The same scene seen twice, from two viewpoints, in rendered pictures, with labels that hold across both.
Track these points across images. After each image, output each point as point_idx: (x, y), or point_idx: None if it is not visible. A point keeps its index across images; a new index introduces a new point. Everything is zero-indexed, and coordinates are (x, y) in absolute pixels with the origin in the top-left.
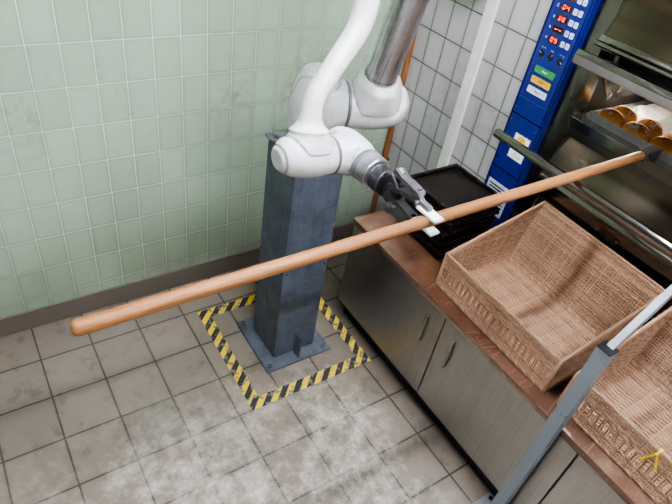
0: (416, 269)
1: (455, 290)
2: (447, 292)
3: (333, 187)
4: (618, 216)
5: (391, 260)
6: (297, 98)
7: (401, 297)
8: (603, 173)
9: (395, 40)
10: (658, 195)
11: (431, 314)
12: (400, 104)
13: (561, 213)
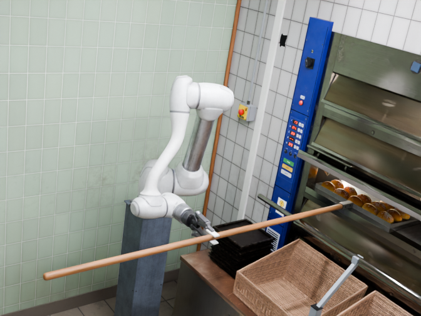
0: (220, 284)
1: (244, 294)
2: (240, 297)
3: (165, 231)
4: (320, 236)
5: (205, 280)
6: (143, 179)
7: (212, 305)
8: (327, 219)
9: (196, 147)
10: (355, 229)
11: (230, 313)
12: (203, 181)
13: (308, 245)
